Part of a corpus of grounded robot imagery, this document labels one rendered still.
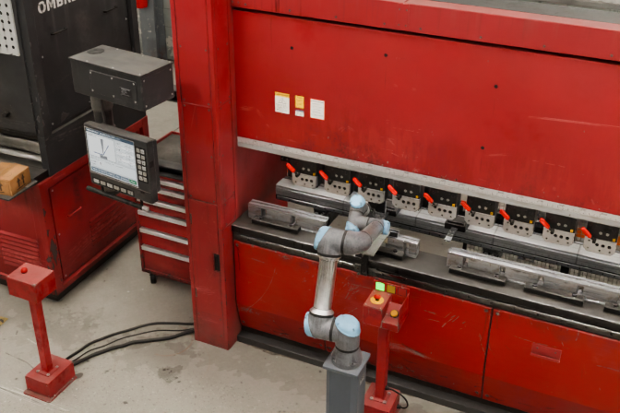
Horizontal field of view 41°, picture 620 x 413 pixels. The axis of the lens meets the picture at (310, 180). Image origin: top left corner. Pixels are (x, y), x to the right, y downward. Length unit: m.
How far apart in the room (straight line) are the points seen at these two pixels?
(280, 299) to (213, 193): 0.79
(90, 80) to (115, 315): 1.91
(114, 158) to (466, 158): 1.83
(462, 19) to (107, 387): 2.95
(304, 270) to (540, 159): 1.53
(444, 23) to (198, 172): 1.64
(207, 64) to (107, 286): 2.20
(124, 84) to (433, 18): 1.55
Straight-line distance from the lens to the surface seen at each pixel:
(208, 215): 4.82
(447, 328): 4.66
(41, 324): 4.99
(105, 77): 4.33
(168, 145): 5.67
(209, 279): 5.07
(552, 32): 3.91
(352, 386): 4.05
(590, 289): 4.46
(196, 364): 5.26
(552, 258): 4.71
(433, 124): 4.21
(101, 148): 4.53
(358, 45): 4.21
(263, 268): 4.95
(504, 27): 3.94
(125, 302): 5.84
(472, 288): 4.46
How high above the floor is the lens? 3.39
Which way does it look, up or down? 28 degrees down
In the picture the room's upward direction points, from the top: straight up
